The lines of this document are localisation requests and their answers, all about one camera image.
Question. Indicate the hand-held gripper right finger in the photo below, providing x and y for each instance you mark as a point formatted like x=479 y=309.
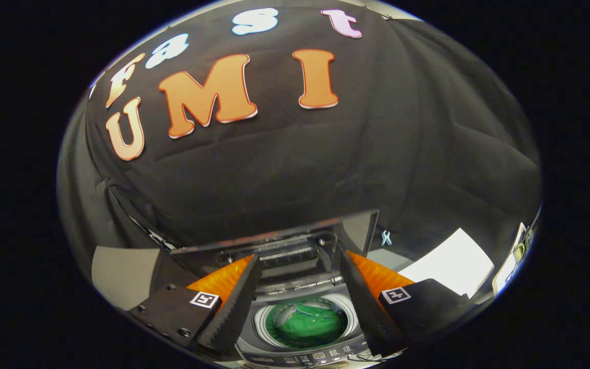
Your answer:
x=364 y=307

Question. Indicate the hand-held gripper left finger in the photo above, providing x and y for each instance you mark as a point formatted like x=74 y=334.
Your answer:
x=238 y=307

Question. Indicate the green polo shirt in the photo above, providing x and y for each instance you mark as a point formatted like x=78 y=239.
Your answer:
x=308 y=325

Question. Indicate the light blue clip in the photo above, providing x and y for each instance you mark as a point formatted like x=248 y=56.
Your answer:
x=386 y=238

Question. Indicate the white flat board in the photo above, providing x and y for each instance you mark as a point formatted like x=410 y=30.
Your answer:
x=454 y=264

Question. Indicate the grey table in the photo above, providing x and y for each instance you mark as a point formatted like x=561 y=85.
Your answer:
x=126 y=277

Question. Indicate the black backdrop cloth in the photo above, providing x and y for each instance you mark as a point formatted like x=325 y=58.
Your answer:
x=300 y=164

